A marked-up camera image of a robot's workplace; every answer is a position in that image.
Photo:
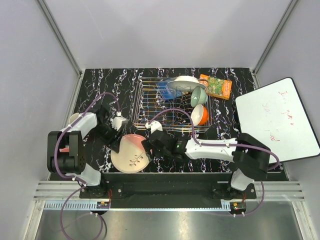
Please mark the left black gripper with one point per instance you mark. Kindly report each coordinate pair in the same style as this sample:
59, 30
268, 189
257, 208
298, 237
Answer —
115, 142

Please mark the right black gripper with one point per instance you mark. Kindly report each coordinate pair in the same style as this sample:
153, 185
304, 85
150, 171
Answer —
147, 146

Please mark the pink cream floral plate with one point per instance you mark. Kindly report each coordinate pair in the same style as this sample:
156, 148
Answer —
131, 157

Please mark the metal wire dish rack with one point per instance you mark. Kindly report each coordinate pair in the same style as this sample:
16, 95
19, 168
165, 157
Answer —
148, 102

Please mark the orange mug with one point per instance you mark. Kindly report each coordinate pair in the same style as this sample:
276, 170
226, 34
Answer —
76, 117

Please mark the orange bowl white inside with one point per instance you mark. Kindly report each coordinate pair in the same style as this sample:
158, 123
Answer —
199, 115

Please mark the green ceramic bowl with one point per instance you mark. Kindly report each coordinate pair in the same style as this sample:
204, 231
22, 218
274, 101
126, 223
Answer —
198, 97

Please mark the white paper plate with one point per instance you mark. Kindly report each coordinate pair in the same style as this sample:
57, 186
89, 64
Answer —
185, 84

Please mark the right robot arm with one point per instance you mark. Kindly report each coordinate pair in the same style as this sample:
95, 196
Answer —
250, 157

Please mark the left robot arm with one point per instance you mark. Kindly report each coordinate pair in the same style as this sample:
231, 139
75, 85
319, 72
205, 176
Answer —
66, 154

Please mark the pink cup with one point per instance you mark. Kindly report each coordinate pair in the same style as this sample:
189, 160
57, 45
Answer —
64, 150

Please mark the blue landscape book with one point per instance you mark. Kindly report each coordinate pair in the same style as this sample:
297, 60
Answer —
166, 92

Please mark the orange green book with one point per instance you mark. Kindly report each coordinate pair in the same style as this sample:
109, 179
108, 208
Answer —
216, 87

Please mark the white whiteboard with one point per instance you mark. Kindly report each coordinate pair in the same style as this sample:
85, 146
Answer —
275, 115

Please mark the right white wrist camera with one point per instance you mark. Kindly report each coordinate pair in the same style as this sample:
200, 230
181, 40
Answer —
154, 126

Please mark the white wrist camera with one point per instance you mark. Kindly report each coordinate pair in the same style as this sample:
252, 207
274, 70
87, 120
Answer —
118, 123
154, 126

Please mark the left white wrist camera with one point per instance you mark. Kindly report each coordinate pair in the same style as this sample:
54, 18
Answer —
118, 123

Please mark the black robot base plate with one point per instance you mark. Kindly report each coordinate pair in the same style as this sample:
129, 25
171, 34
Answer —
166, 190

